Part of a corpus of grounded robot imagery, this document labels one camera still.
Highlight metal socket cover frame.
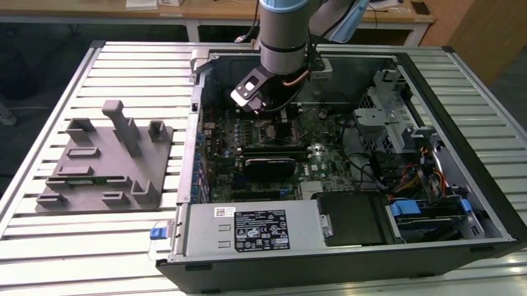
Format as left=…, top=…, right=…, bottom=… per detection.
left=292, top=106, right=329, bottom=143

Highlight CPU socket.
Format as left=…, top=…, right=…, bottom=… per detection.
left=257, top=120, right=300, bottom=146

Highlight small black graphics card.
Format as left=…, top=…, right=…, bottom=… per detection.
left=243, top=156, right=297, bottom=180

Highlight metal drive cage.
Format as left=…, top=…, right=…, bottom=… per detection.
left=352, top=69, right=418, bottom=155

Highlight silver chipset heatsink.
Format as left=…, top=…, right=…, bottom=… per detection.
left=299, top=181, right=325, bottom=199

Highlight green motherboard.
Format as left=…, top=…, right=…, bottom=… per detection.
left=196, top=103, right=355, bottom=204

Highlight black expansion slot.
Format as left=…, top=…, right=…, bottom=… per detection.
left=231, top=190, right=281, bottom=200

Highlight wooden desk white legs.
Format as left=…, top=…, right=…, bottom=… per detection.
left=0, top=0, right=438, bottom=47

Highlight black plastic shroud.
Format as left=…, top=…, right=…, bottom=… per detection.
left=311, top=191, right=403, bottom=247

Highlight blue disk carrier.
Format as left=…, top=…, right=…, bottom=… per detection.
left=388, top=199, right=422, bottom=219

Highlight grey power supply unit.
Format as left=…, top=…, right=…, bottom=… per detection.
left=175, top=200, right=329, bottom=257

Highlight grey plastic parts rack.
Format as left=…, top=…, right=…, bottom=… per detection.
left=36, top=100, right=173, bottom=214

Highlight wooden cabinet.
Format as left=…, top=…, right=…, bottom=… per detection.
left=422, top=0, right=527, bottom=90

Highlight green RAM stick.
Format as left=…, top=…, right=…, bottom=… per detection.
left=61, top=176, right=108, bottom=186

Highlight black open PC case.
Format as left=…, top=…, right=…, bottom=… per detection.
left=155, top=48, right=527, bottom=295

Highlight white chair base leg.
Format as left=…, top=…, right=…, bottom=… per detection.
left=0, top=98, right=19, bottom=126

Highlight black camera cable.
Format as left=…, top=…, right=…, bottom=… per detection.
left=257, top=78, right=309, bottom=113

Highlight black cable brass plug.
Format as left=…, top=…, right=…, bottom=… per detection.
left=281, top=29, right=317, bottom=90

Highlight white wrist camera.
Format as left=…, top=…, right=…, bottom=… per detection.
left=229, top=66, right=273, bottom=109

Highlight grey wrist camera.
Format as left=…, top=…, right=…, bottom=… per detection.
left=311, top=58, right=333, bottom=80

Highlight grey hanging cable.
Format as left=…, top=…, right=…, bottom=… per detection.
left=233, top=17, right=261, bottom=44

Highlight grey case latch bracket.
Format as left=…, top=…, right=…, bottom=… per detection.
left=189, top=49, right=213, bottom=83

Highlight black data cable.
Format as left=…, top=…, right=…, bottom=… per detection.
left=347, top=151, right=388, bottom=192

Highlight coloured power wire bundle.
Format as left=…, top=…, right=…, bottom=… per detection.
left=384, top=144, right=452, bottom=201

